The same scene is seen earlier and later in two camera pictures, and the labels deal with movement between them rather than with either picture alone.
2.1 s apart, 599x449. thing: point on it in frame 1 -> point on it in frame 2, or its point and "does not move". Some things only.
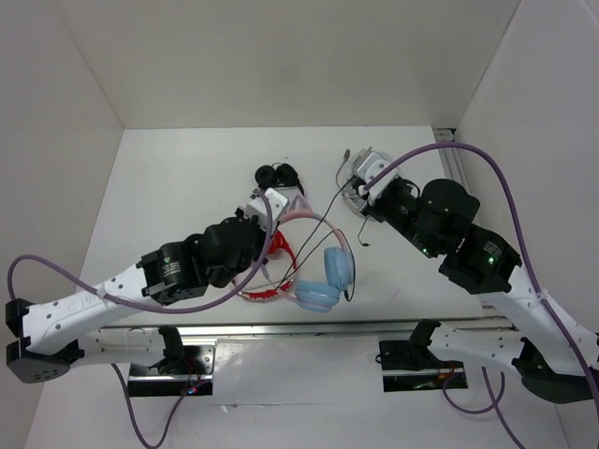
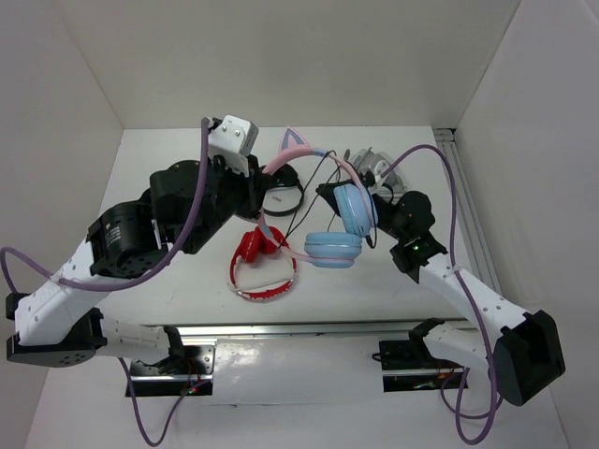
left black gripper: [260, 232] -> [253, 187]
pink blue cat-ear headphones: [317, 296] -> [354, 205]
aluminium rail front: [306, 329] does not move
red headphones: [277, 241] does not move
